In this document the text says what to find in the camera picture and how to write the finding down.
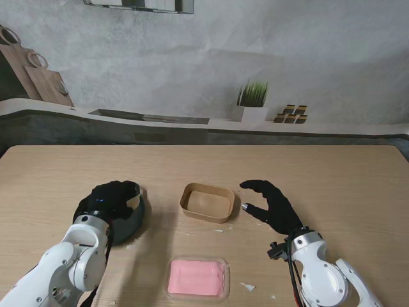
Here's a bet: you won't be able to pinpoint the brown paper food container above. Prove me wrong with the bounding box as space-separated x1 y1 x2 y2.
179 182 236 224

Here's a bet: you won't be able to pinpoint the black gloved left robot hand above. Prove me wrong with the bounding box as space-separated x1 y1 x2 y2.
78 180 141 222

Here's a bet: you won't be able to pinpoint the clear plastic lid pink sheet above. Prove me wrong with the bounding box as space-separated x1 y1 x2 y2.
164 255 231 300

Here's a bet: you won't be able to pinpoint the printed potted grass plant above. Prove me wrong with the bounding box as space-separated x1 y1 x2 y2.
230 79 270 123

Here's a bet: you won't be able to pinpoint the black red right arm cables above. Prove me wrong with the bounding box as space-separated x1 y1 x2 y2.
286 236 304 307

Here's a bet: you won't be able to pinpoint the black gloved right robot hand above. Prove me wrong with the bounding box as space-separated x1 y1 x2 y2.
239 179 304 236

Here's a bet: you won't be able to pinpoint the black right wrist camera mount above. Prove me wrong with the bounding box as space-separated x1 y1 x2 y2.
266 241 290 262

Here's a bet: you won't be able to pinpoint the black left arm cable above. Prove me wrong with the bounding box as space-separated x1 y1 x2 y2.
79 223 115 307

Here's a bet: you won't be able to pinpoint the black cast iron skillet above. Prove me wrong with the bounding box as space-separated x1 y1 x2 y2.
72 180 145 246

